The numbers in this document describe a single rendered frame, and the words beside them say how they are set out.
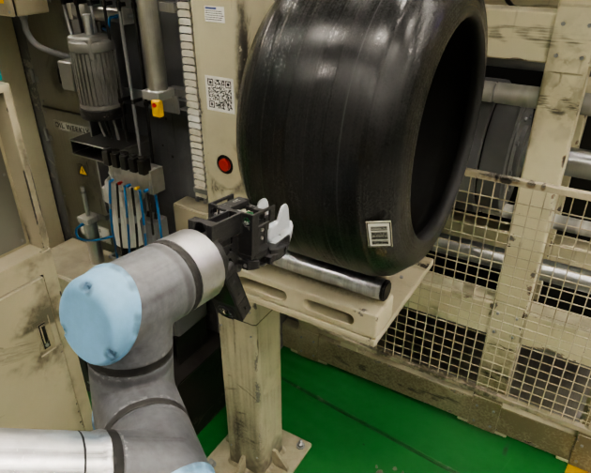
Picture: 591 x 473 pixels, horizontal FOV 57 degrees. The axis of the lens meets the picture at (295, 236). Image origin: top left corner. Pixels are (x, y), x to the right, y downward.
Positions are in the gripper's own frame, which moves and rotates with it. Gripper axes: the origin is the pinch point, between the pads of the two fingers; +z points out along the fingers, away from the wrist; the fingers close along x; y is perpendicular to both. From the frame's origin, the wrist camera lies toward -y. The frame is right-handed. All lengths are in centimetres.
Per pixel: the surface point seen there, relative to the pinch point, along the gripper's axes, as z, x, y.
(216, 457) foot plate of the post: 42, 46, -107
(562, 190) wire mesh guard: 72, -33, -5
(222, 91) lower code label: 28.6, 33.9, 13.3
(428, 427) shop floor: 91, -10, -103
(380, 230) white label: 11.7, -11.0, -1.2
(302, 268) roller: 24.8, 9.6, -19.8
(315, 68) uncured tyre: 10.0, 2.0, 22.6
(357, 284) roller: 24.9, -3.1, -19.5
